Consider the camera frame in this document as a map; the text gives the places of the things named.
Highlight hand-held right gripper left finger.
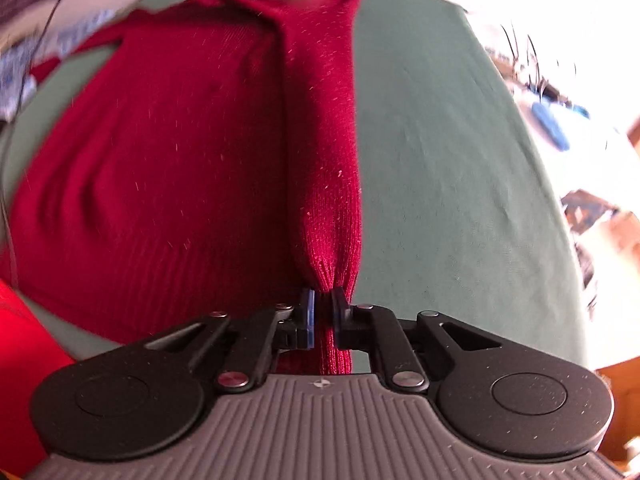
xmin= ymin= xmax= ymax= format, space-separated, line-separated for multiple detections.
xmin=145 ymin=287 xmax=317 ymax=394

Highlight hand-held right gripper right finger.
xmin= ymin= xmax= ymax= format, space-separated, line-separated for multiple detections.
xmin=331 ymin=285 xmax=503 ymax=394

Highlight dark red knitted sweater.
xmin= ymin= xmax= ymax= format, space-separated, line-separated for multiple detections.
xmin=0 ymin=0 xmax=364 ymax=377

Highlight green table cloth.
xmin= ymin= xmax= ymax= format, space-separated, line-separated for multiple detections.
xmin=0 ymin=0 xmax=601 ymax=371

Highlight blue pouch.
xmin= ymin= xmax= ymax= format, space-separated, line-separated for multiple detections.
xmin=530 ymin=101 xmax=572 ymax=152

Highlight person's red top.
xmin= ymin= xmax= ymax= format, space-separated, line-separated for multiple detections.
xmin=0 ymin=280 xmax=76 ymax=477

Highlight wooden furniture piece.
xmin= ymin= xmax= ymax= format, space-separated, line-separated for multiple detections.
xmin=595 ymin=360 xmax=640 ymax=476

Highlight blue white patterned cloth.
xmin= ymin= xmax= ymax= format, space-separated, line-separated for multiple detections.
xmin=0 ymin=9 xmax=117 ymax=122

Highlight tangled cables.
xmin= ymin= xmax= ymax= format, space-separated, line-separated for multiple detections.
xmin=497 ymin=22 xmax=593 ymax=116

